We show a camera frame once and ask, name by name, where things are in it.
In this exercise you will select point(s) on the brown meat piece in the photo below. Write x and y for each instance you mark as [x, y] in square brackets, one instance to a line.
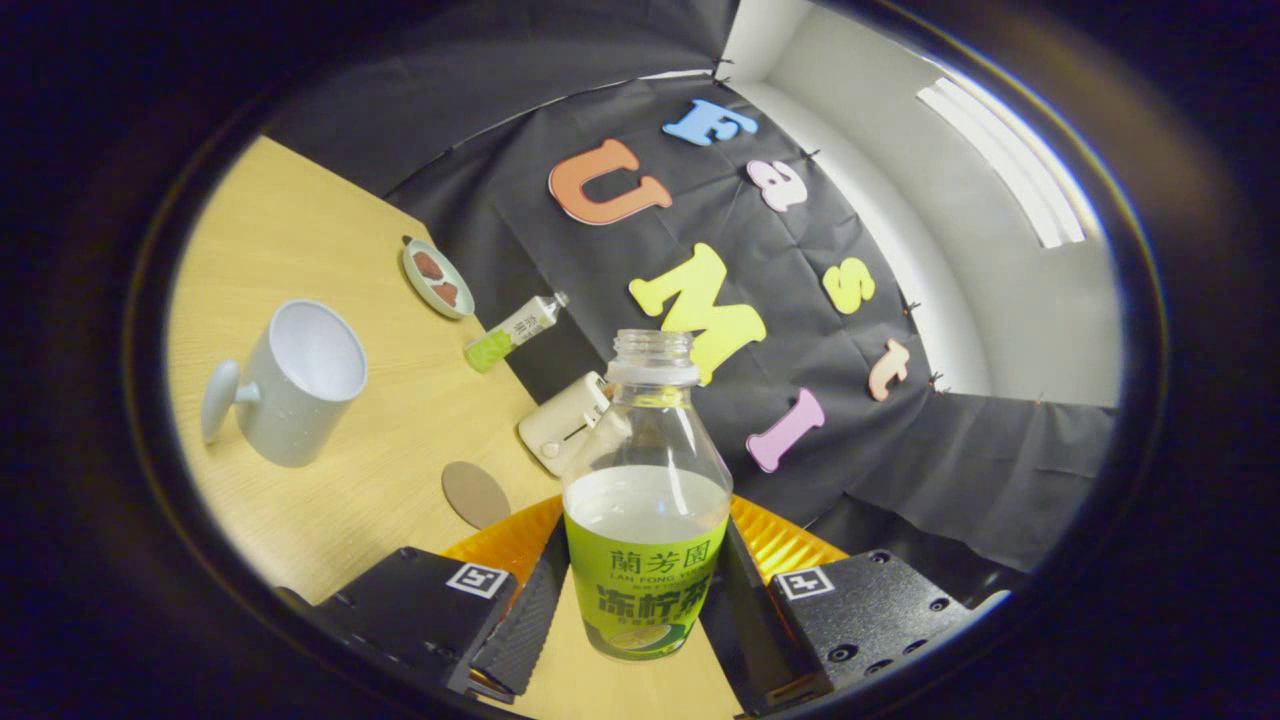
[428, 264]
[446, 294]

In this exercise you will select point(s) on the ceiling light panel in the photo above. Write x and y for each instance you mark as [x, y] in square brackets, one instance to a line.
[1000, 165]

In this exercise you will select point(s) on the wooden table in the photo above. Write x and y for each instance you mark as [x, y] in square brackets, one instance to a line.
[350, 250]

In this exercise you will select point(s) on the white toaster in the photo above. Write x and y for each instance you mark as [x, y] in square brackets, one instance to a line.
[560, 425]

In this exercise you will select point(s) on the slim bottle with green drink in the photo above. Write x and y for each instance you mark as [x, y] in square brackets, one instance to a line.
[515, 330]

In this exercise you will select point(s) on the white cup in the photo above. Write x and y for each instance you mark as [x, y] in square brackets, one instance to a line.
[290, 410]

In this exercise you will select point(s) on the round brown coaster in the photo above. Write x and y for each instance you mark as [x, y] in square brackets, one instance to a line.
[475, 493]

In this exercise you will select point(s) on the green label juice bottle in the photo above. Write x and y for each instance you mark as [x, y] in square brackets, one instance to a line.
[645, 590]

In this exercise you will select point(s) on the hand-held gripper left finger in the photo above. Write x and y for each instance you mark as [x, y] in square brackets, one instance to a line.
[525, 625]

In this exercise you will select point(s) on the pale green plate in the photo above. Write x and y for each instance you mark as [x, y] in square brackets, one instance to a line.
[450, 272]

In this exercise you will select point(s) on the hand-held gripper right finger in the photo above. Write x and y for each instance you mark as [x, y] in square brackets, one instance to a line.
[740, 640]

